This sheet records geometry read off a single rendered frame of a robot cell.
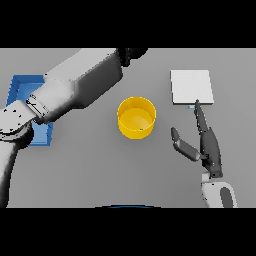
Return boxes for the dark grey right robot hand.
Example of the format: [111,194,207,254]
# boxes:
[170,99,224,179]

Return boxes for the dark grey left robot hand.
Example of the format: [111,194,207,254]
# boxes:
[117,48,149,68]

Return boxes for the pale square measuring scale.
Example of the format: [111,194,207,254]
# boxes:
[170,69,215,110]

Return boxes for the yellow bowl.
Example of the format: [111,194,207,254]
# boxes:
[116,96,157,140]

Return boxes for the blue tray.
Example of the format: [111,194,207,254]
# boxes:
[5,74,55,147]

